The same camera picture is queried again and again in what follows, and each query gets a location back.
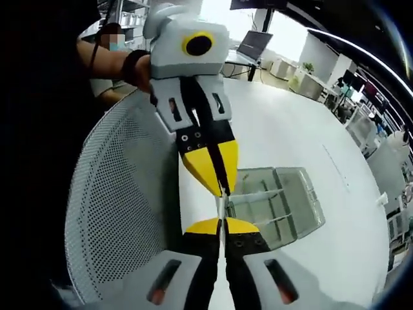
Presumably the wall screen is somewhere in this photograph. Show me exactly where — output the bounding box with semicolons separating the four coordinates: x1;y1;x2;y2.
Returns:
362;80;388;108

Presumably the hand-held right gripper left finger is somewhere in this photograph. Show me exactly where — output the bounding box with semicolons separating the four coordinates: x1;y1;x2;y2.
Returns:
126;216;224;310

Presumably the white mesh office chair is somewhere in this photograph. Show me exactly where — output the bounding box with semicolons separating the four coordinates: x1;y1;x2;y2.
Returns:
64;88;185;305

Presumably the white low cabinet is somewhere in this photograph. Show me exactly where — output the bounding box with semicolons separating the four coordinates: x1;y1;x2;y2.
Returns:
289;68;327;98

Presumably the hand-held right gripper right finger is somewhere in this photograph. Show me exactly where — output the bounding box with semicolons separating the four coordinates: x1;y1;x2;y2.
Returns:
224;216;319;310

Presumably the storage shelf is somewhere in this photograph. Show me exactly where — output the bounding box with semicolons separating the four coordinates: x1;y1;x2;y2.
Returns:
106;0;153;43

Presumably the clear plastic divider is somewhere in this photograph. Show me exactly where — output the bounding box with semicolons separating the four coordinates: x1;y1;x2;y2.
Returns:
218;189;227;224

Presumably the ceiling light strip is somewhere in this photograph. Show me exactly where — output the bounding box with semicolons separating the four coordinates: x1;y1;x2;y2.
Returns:
307;28;413;90

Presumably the person's left hand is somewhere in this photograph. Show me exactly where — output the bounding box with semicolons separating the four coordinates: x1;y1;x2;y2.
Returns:
122;50;152;93

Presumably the person's black shirt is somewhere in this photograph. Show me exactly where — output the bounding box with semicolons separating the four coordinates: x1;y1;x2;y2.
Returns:
0;0;109;287

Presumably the clear plastic guide fixture box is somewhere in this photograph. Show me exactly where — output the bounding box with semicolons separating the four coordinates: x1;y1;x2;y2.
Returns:
224;166;327;253

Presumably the black laptop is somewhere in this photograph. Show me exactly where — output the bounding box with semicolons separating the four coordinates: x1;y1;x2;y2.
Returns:
236;30;274;63

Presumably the black laptop stand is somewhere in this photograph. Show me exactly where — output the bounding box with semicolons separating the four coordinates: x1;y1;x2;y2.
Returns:
225;59;263;82

